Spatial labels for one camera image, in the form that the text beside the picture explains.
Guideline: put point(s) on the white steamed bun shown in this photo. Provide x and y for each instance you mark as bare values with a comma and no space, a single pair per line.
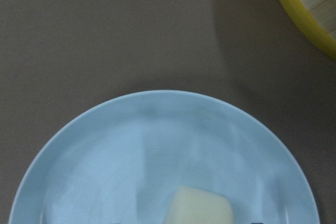
193,205

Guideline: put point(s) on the yellow rimmed bamboo steamer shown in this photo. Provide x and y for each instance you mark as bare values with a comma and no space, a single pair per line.
316,20

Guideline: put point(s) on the light blue plate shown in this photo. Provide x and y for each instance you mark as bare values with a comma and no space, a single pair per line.
123,160

